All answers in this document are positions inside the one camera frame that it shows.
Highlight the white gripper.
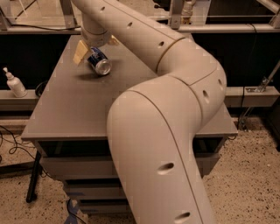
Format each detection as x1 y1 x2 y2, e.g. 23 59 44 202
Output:
73 14 119 65

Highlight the blue pepsi can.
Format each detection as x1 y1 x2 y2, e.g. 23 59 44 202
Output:
87 47 112 76

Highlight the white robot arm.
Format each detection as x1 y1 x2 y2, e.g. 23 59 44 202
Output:
72 0 227 224

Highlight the grey drawer cabinet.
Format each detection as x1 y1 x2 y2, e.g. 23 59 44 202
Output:
22 35 237 213

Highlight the white pump dispenser bottle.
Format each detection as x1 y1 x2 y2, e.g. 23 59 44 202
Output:
3 67 27 98

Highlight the top grey drawer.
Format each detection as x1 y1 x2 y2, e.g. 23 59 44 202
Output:
40 153 220 179

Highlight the grey drawer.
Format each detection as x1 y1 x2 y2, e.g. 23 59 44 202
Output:
40 153 220 179
64 182 126 200
78 199 130 214

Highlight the middle grey drawer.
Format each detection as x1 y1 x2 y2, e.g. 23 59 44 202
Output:
64 182 126 200

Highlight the bottom grey drawer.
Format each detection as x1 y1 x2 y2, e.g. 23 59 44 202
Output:
78 199 130 214

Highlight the black stand leg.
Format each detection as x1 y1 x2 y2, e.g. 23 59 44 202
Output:
25 152 42 203

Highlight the metal frame rail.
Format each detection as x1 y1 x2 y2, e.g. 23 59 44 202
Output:
0 24 280 35

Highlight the black floor cable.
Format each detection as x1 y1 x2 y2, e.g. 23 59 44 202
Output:
0 125 38 165

